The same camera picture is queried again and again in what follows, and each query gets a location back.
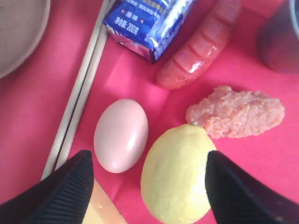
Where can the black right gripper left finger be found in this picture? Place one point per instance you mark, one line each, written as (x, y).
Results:
(61, 198)

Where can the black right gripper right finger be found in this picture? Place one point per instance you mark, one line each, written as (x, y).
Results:
(238, 198)

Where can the yellow cheese wedge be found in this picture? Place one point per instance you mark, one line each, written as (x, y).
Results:
(101, 210)

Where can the yellow lemon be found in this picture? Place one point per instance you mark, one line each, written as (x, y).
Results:
(173, 175)

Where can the brown egg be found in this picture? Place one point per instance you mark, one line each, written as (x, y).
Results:
(121, 135)

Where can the blue white milk carton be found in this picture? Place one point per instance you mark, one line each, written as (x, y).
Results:
(147, 27)

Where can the right wooden chopstick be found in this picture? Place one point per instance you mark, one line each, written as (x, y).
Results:
(88, 81)

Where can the fried chicken piece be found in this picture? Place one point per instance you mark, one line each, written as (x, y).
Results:
(227, 113)

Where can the red tablecloth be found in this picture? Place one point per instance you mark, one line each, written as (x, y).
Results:
(33, 98)

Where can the red grilled sausage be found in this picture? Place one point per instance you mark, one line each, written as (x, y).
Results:
(202, 48)

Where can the brown wooden plate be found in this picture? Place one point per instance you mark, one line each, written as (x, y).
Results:
(22, 25)

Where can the stainless steel cup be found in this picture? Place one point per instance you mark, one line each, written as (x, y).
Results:
(278, 40)

